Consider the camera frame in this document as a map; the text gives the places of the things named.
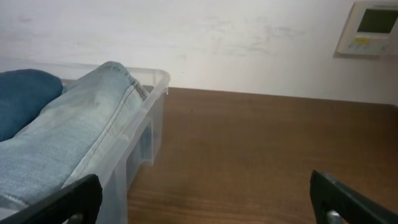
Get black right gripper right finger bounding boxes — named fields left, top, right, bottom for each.
left=310, top=170, right=397, bottom=224

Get clear plastic storage bin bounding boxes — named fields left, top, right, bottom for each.
left=1, top=60, right=170, bottom=223

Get light blue jeans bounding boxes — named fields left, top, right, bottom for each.
left=1, top=62, right=148, bottom=210

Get dark blue jeans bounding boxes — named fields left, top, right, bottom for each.
left=1, top=69, right=63, bottom=141

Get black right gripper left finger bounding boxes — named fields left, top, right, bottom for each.
left=1, top=174, right=103, bottom=224

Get beige wall switch panel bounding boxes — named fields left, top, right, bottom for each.
left=336, top=1, right=397, bottom=57

